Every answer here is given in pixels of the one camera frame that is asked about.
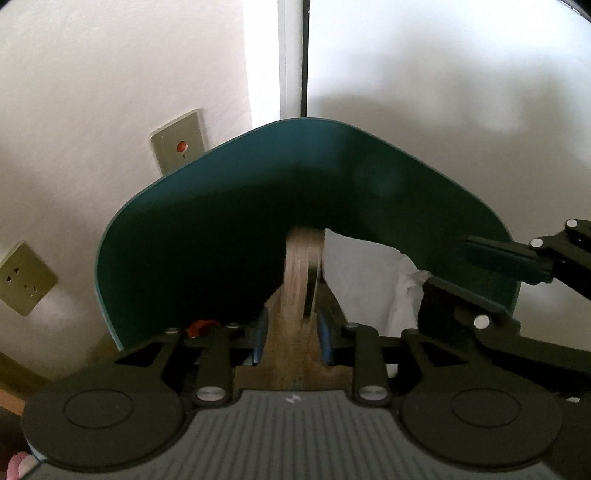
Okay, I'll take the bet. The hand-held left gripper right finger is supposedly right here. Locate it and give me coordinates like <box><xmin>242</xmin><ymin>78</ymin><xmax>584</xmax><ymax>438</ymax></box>
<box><xmin>316</xmin><ymin>308</ymin><xmax>467</xmax><ymax>407</ymax></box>

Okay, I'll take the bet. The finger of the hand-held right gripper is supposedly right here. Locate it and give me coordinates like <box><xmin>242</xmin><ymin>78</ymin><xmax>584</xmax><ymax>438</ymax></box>
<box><xmin>418</xmin><ymin>274</ymin><xmax>591</xmax><ymax>398</ymax></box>
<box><xmin>465</xmin><ymin>218</ymin><xmax>591</xmax><ymax>296</ymax></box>

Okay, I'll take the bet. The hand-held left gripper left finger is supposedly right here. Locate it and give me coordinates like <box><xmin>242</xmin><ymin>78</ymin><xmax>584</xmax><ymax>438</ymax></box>
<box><xmin>111</xmin><ymin>308</ymin><xmax>269</xmax><ymax>407</ymax></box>

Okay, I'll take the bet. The orange wrapper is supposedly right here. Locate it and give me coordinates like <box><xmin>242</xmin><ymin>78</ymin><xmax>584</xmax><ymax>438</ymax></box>
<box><xmin>185</xmin><ymin>319</ymin><xmax>221</xmax><ymax>339</ymax></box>

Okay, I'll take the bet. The brown paper wrapper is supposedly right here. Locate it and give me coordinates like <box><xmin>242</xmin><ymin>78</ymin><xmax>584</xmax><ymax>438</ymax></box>
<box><xmin>263</xmin><ymin>225</ymin><xmax>352</xmax><ymax>393</ymax></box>

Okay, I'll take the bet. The white paper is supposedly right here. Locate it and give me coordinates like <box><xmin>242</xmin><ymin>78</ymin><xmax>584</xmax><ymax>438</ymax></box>
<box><xmin>323</xmin><ymin>228</ymin><xmax>432</xmax><ymax>377</ymax></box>

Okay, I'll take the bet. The green deer print trash bin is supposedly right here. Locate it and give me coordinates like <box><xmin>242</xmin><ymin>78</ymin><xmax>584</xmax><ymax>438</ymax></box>
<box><xmin>95</xmin><ymin>117</ymin><xmax>522</xmax><ymax>352</ymax></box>

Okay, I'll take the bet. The pink blanket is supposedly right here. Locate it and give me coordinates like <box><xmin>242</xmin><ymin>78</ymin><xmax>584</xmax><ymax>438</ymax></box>
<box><xmin>8</xmin><ymin>451</ymin><xmax>37</xmax><ymax>480</ymax></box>

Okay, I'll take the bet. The metal wall switch red dot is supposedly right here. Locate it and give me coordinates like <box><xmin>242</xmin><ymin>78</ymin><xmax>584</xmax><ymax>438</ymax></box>
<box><xmin>149</xmin><ymin>109</ymin><xmax>206</xmax><ymax>177</ymax></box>

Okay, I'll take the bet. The beige wall socket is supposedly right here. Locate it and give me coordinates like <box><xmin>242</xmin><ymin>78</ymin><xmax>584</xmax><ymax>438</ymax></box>
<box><xmin>0</xmin><ymin>240</ymin><xmax>59</xmax><ymax>317</ymax></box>

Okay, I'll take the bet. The white door frame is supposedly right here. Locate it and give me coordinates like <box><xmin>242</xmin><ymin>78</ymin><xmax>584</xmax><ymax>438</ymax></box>
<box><xmin>276</xmin><ymin>0</ymin><xmax>311</xmax><ymax>120</ymax></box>

